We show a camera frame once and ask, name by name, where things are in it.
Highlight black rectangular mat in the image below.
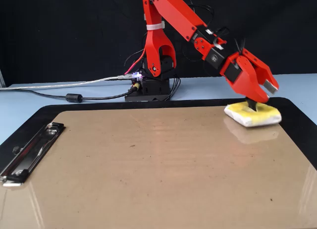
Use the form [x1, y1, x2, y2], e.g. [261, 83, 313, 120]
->
[0, 97, 317, 170]

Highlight silver metal clipboard clip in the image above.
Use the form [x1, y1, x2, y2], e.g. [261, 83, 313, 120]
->
[0, 122, 66, 187]

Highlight black robot base with electronics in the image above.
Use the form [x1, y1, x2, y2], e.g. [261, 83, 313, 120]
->
[124, 54, 178, 103]

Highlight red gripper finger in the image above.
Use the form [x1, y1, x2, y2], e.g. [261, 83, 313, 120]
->
[232, 55, 270, 113]
[241, 48, 280, 95]

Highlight black backdrop cloth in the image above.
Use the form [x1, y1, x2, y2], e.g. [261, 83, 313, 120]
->
[0, 0, 317, 88]

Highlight black power cable with ferrite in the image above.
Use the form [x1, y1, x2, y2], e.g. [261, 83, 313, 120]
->
[0, 87, 141, 103]

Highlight red wire at base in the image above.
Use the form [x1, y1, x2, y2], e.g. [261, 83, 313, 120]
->
[124, 49, 146, 76]

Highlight brown clipboard board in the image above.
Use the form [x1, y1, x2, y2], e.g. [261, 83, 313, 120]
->
[0, 105, 317, 229]

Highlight red gripper body with servo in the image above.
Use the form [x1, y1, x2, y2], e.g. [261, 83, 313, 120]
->
[219, 52, 243, 87]

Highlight yellow sponge with black hole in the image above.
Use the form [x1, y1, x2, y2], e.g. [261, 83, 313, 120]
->
[224, 101, 282, 128]

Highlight black robot arm wires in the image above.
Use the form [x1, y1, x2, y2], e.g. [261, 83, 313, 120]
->
[123, 0, 230, 101]

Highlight white strap on arm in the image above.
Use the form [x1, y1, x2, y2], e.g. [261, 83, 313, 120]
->
[146, 21, 165, 31]

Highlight silver braided USB cable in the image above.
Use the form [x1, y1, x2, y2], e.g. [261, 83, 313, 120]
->
[0, 74, 136, 91]

